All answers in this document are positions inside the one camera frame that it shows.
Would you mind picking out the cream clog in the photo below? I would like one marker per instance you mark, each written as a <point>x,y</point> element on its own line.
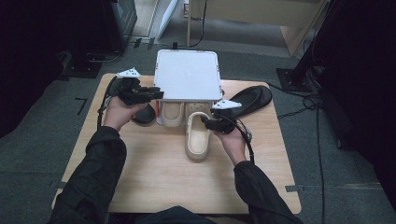
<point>172,113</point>
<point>196,141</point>

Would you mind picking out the white shoe rack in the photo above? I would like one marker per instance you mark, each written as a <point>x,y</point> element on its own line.
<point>186,74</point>

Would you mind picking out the white board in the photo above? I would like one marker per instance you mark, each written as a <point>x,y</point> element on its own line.
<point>168,17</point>

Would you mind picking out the black slipper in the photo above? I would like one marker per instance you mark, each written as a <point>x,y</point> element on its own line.
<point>145,115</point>
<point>252,96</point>

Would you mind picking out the light wooden furniture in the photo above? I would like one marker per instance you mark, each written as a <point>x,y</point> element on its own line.
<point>264,12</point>

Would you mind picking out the person's right hand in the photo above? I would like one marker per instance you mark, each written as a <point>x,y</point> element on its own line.
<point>235,144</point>

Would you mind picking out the black stand base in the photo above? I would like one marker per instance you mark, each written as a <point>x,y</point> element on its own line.
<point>82,68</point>

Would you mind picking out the person's left hand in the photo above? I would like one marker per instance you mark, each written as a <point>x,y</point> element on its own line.
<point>116,113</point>

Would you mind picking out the person's dark clothed torso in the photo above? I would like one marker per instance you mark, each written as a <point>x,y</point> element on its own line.
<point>177,216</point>

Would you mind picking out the dark cabinet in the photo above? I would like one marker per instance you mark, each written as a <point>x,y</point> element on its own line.
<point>123,21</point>

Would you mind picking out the black metal stand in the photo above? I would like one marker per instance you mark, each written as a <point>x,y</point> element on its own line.
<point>295,79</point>

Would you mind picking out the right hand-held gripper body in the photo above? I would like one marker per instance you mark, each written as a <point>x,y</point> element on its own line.
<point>225,123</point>

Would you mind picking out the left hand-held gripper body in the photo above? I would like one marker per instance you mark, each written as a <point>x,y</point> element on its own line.
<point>129,90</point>

